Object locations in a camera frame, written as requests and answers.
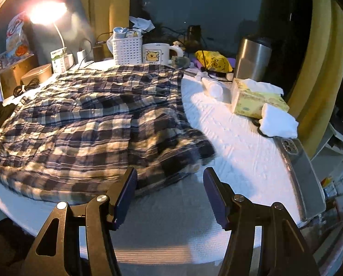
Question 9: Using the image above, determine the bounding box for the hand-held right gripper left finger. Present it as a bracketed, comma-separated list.
[25, 167, 138, 276]

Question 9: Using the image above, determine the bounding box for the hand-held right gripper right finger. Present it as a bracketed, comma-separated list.
[203, 167, 322, 276]

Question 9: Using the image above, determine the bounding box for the plaid flannel shirt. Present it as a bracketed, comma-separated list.
[0, 63, 216, 203]

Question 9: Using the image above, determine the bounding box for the white folded cloth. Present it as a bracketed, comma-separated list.
[259, 103, 299, 138]

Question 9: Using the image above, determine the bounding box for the yellow tissue box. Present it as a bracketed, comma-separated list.
[231, 78, 290, 119]

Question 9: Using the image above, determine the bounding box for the white plastic bottle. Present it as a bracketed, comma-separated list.
[202, 78, 224, 98]

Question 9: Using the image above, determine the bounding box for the white shelf unit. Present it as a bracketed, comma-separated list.
[311, 122, 343, 207]

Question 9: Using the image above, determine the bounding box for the yellow bear print pouch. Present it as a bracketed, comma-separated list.
[195, 50, 233, 73]

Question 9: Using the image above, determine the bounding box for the small grey plush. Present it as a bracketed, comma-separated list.
[171, 56, 191, 69]

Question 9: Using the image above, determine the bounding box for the stainless steel kettle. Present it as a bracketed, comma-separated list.
[235, 36, 273, 82]

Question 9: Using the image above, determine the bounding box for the white plastic basket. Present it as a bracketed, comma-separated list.
[112, 27, 144, 65]

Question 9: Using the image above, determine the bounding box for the white mug with bear print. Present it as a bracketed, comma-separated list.
[142, 43, 183, 65]

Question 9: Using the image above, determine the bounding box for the brown power bank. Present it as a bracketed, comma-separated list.
[92, 44, 106, 62]

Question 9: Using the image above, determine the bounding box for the green and white carton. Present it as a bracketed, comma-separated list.
[51, 47, 74, 74]

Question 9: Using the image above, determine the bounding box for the round brown box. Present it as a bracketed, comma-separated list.
[20, 64, 53, 86]

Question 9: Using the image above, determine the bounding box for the yellow curtain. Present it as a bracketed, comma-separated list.
[287, 0, 343, 156]
[75, 0, 132, 61]

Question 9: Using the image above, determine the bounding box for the teal curtain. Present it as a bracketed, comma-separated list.
[0, 0, 86, 64]

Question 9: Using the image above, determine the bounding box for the crumpled white cloth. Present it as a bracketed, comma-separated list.
[129, 16, 155, 32]

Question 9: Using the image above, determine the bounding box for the colourful printed box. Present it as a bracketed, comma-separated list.
[0, 52, 17, 73]

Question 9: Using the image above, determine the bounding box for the orange and white snack bag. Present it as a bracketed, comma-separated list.
[6, 13, 34, 58]

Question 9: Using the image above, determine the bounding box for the white desk lamp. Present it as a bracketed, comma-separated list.
[30, 2, 68, 52]

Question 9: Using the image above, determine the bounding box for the coiled black cable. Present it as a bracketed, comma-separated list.
[13, 79, 41, 97]

